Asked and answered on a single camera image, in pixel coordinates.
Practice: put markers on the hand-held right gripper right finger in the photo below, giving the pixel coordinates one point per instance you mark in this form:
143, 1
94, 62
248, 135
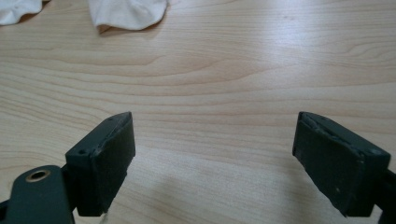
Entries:
336, 165

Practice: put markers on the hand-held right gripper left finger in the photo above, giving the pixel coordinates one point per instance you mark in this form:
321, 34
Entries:
102, 168

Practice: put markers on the pale cloth garment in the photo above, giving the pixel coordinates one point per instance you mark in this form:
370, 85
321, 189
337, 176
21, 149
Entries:
127, 14

